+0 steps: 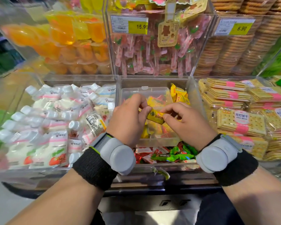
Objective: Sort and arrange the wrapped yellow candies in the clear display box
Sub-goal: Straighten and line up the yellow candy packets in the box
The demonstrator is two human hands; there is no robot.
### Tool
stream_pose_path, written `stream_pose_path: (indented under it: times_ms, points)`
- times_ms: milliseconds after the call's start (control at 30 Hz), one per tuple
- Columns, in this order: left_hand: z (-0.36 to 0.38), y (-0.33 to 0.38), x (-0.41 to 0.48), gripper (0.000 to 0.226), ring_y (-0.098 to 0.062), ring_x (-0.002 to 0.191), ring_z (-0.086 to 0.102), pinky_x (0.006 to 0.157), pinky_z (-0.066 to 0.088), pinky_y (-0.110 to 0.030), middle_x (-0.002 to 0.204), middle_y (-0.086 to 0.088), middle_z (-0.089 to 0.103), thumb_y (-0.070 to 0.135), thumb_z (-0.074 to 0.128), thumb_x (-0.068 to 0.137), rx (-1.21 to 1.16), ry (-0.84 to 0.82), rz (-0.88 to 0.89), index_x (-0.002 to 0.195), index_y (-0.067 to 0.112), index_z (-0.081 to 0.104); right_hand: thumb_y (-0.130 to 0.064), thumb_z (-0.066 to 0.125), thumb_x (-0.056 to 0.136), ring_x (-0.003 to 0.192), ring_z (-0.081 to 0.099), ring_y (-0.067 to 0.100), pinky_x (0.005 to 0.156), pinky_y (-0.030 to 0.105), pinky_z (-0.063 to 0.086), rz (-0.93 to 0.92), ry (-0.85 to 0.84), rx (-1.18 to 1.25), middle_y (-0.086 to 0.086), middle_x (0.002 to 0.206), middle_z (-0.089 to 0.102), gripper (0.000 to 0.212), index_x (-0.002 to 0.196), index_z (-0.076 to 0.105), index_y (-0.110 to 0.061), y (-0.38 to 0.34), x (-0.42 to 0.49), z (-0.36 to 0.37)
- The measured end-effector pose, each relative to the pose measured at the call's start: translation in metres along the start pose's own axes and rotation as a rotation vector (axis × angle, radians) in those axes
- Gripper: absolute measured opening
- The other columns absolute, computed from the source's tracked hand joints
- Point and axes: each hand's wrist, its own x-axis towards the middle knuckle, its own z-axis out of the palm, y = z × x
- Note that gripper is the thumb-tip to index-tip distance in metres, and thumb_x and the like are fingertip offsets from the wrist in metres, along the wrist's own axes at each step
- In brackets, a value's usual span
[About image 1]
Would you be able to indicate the person's left hand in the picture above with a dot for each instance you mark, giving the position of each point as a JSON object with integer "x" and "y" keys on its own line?
{"x": 124, "y": 119}

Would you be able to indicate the person's right hand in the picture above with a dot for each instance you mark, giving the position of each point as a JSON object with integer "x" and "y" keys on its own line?
{"x": 192, "y": 128}

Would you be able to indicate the person's left thumb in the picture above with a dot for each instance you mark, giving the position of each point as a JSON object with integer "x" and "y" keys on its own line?
{"x": 145, "y": 115}

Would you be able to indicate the person's right thumb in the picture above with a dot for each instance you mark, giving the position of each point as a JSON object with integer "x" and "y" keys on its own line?
{"x": 169, "y": 121}

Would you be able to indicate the yellow candy piece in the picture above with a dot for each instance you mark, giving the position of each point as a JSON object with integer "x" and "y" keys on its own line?
{"x": 155, "y": 116}

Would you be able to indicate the person's left forearm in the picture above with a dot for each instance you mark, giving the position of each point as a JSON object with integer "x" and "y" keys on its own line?
{"x": 60, "y": 203}

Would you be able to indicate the person's right forearm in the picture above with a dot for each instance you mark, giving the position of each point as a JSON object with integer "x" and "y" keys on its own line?
{"x": 255, "y": 199}

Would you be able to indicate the clear plastic lidded box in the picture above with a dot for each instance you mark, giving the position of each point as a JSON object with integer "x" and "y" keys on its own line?
{"x": 133, "y": 91}

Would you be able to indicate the pile of yellow snack packets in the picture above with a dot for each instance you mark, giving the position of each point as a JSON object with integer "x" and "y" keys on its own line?
{"x": 179, "y": 94}

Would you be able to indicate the pile of red green candies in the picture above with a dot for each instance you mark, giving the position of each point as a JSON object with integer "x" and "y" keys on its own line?
{"x": 168, "y": 154}

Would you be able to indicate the clear acrylic bin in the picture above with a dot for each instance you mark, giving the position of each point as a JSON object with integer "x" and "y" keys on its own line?
{"x": 192, "y": 91}
{"x": 18, "y": 96}
{"x": 159, "y": 67}
{"x": 276, "y": 164}

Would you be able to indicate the grey wrist tracker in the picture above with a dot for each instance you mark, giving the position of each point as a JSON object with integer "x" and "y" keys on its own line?
{"x": 215, "y": 154}
{"x": 118, "y": 154}

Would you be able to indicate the green wrapped candy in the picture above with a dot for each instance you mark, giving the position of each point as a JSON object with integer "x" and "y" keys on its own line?
{"x": 162, "y": 173}

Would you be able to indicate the pile of pink lollipops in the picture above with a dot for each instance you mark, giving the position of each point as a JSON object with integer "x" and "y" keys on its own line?
{"x": 154, "y": 56}

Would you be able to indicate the pile of square cracker packs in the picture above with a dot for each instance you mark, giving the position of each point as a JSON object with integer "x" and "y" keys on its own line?
{"x": 245, "y": 114}

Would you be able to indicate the black wristband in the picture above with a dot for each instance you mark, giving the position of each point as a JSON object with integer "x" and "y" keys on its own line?
{"x": 91, "y": 169}
{"x": 238, "y": 169}

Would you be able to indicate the metal shelf front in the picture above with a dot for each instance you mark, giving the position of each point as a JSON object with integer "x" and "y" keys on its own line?
{"x": 154, "y": 199}

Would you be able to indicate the beige bear hang tag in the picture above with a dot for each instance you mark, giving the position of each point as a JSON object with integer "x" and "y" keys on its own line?
{"x": 168, "y": 32}

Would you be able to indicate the white yellow price tag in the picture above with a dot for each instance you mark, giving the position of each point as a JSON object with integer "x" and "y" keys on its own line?
{"x": 129, "y": 25}
{"x": 234, "y": 26}

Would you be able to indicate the pile of white drink pouches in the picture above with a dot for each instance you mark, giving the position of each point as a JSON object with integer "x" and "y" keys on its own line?
{"x": 51, "y": 121}

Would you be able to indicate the stacks of round biscuits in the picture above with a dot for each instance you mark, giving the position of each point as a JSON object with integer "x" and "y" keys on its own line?
{"x": 236, "y": 51}

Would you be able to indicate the pile of orange jelly cups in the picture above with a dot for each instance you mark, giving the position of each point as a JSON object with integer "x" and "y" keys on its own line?
{"x": 68, "y": 44}

